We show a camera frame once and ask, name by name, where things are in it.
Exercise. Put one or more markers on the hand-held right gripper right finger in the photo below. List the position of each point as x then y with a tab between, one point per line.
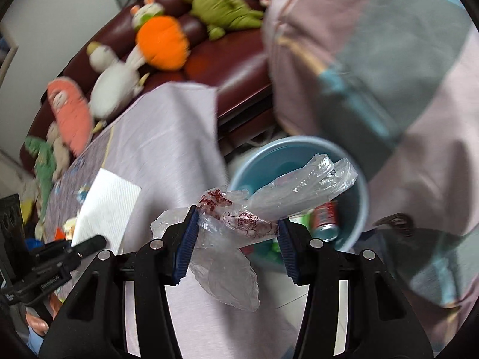
287	252

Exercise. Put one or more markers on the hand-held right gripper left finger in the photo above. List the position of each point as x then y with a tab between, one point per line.
186	246

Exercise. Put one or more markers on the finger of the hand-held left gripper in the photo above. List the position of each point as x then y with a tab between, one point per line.
89	245

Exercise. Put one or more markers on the orange yellow toy egg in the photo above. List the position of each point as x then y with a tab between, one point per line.
70	227

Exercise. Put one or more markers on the white paper napkin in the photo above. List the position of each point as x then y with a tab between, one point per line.
108	205

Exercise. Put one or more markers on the clear red print plastic bag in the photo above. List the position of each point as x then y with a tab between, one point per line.
224	269

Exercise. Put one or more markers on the red soda can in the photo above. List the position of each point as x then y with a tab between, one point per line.
325	218

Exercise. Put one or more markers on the blue plastic bin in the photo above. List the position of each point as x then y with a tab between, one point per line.
361	209

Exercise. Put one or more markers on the person's left hand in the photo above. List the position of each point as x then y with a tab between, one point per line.
37	323

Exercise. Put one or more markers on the long green dinosaur plush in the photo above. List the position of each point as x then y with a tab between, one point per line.
45	172

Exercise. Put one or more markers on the beige doll plush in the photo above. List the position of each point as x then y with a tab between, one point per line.
60	157

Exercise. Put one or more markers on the floral tablecloth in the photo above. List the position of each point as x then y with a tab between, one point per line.
168	138

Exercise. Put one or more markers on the pink carrot bunny plush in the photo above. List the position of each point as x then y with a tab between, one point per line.
73	119

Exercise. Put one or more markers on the white duck plush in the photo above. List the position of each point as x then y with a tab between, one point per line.
112	82

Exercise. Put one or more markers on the dark red leather sofa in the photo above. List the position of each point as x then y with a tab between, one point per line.
224	60

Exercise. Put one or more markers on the orange carrot bunny plush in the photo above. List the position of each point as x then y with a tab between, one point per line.
161	41

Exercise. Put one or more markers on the plaid blanket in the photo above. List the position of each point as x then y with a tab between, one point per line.
374	63

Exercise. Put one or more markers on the olive green dinosaur plush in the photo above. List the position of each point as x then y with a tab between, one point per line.
220	11

